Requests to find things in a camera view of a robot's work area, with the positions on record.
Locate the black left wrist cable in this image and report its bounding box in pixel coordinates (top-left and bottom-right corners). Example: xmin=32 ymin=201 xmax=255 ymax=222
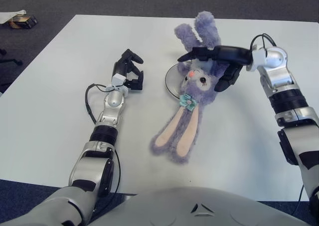
xmin=85 ymin=83 xmax=110 ymax=124

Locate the brown black box on floor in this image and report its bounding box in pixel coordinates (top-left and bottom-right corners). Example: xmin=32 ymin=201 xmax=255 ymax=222
xmin=7 ymin=14 xmax=38 ymax=29

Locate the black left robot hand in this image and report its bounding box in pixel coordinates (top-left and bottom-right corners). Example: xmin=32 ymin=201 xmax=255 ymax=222
xmin=111 ymin=48 xmax=145 ymax=91

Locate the purple plush bunny doll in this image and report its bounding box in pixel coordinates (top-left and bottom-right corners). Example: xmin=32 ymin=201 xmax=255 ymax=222
xmin=149 ymin=10 xmax=234 ymax=165

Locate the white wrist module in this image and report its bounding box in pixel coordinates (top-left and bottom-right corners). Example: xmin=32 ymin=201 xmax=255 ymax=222
xmin=251 ymin=50 xmax=266 ymax=66
xmin=111 ymin=73 xmax=126 ymax=86

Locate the white plate with black rim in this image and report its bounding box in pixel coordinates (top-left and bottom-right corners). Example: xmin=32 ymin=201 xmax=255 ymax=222
xmin=164 ymin=63 xmax=186 ymax=98

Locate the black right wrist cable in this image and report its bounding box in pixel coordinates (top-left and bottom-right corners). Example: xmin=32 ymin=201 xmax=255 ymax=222
xmin=250 ymin=33 xmax=277 ymax=49

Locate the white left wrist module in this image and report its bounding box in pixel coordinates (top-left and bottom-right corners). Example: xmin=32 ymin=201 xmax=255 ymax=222
xmin=111 ymin=73 xmax=126 ymax=86

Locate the black office chair base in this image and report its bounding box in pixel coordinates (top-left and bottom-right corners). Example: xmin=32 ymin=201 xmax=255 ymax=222
xmin=0 ymin=48 xmax=23 ymax=66

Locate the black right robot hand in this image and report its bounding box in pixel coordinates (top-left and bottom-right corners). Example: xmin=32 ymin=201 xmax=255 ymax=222
xmin=177 ymin=45 xmax=253 ymax=92

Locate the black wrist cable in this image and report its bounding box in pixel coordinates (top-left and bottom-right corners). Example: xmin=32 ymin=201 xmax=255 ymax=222
xmin=85 ymin=83 xmax=110 ymax=124
xmin=250 ymin=33 xmax=277 ymax=49

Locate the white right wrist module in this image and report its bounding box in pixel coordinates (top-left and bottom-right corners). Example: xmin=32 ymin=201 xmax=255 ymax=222
xmin=251 ymin=50 xmax=266 ymax=66

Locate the grey robot torso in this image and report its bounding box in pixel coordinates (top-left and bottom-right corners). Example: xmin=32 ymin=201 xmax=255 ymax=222
xmin=24 ymin=186 xmax=310 ymax=226

